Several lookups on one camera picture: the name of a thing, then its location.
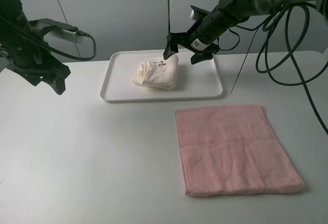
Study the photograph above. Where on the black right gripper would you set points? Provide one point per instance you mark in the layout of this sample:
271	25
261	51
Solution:
201	36

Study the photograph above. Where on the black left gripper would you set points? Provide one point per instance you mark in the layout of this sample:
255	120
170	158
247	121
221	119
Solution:
35	64

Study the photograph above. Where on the cream white towel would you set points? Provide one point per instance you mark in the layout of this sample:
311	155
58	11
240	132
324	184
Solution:
157	73

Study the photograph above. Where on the pink towel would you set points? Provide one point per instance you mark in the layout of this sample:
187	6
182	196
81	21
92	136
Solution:
228	150

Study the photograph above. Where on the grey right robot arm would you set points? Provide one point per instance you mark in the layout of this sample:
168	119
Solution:
265	7

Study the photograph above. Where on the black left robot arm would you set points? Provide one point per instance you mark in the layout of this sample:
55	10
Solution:
15	24

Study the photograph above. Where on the white rectangular tray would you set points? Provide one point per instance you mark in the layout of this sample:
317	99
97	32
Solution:
199	81

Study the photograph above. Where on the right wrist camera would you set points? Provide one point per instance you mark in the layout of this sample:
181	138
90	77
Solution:
198	14

